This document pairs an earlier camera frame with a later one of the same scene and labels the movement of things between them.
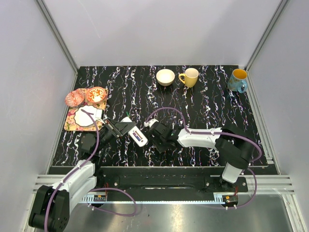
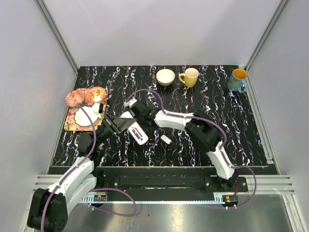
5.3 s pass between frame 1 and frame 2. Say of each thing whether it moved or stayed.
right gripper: moved
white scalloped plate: stayed
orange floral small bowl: stayed
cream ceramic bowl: stayed
